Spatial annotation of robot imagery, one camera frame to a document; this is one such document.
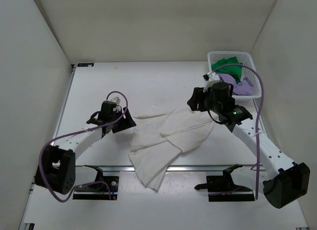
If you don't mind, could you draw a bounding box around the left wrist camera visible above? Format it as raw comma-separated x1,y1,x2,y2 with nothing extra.
110,96,122,110

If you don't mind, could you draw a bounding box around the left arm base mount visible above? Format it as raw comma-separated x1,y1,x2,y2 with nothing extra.
72,165,119,201

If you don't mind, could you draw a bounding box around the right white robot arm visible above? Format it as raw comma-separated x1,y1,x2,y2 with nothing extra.
187,82,310,209

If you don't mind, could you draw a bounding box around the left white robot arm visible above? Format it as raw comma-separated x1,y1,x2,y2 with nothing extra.
35,100,136,194

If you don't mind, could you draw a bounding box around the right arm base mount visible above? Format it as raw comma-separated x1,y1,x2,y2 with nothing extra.
194,164,255,202

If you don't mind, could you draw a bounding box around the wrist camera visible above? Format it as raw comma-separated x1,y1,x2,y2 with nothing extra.
110,96,122,110
203,72,220,92

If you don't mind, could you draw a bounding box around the green t-shirt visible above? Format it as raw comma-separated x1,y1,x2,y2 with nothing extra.
211,56,242,83

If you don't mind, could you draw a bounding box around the white plastic basket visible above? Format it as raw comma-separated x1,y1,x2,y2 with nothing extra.
207,51,262,100

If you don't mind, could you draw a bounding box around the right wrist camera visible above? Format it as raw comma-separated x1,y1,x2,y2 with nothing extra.
203,72,220,92

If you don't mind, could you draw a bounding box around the purple t-shirt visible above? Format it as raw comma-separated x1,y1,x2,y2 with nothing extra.
218,74,254,96

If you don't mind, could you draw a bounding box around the cream white t-shirt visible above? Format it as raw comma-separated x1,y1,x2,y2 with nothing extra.
128,106,215,191

